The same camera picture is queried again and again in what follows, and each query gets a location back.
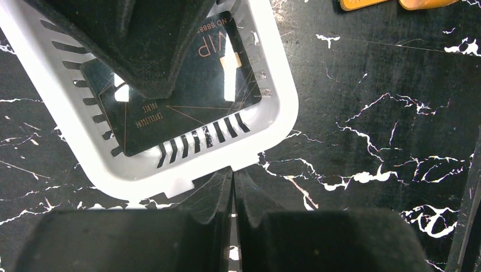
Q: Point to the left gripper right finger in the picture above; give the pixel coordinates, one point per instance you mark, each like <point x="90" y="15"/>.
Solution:
<point x="273" y="238"/>

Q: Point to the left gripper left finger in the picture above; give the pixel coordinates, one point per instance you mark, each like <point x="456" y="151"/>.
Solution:
<point x="191" y="236"/>

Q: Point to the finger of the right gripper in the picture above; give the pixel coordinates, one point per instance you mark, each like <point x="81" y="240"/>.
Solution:
<point x="143" y="42"/>

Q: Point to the white plastic basket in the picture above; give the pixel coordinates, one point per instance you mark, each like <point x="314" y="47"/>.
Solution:
<point x="52" y="59"/>

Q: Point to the black VIP card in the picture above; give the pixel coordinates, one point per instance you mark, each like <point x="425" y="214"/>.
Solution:
<point x="215" y="80"/>

